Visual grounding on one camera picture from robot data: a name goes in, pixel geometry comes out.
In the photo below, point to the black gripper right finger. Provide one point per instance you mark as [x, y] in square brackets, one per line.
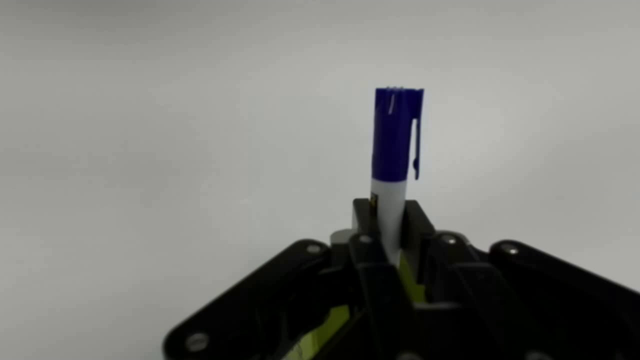
[520, 300]

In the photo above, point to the blue capped white marker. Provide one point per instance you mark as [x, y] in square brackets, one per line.
[395, 141]

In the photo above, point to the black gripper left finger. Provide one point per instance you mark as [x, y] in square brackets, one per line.
[267, 292]

